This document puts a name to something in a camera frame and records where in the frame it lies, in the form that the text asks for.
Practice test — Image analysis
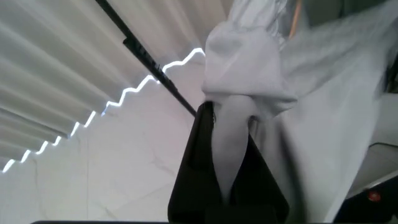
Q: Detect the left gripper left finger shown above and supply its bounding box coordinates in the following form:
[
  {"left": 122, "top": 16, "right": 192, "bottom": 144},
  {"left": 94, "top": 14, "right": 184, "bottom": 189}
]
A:
[{"left": 167, "top": 101, "right": 224, "bottom": 223}]

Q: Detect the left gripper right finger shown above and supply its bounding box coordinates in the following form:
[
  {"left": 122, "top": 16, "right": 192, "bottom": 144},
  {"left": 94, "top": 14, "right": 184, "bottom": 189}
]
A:
[{"left": 229, "top": 133, "right": 290, "bottom": 223}]

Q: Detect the pale grey garment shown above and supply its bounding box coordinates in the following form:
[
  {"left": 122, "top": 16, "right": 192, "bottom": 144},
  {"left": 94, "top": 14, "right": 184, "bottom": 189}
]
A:
[{"left": 201, "top": 0, "right": 398, "bottom": 224}]

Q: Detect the pink clothes hanger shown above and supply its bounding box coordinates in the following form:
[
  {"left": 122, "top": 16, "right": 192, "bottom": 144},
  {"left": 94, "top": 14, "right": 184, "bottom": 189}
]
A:
[{"left": 287, "top": 0, "right": 303, "bottom": 40}]

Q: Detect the black clothes rack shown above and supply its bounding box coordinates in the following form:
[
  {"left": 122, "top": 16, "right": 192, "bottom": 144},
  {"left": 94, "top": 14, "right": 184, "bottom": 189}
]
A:
[{"left": 95, "top": 0, "right": 198, "bottom": 118}]

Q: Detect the white curtain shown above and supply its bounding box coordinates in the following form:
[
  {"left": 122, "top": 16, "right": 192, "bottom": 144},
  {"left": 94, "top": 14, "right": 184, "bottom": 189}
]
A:
[{"left": 0, "top": 0, "right": 237, "bottom": 174}]

